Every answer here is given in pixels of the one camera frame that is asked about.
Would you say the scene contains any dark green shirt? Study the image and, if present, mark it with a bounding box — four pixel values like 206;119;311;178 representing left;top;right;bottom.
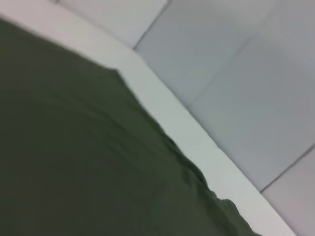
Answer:
0;18;262;236

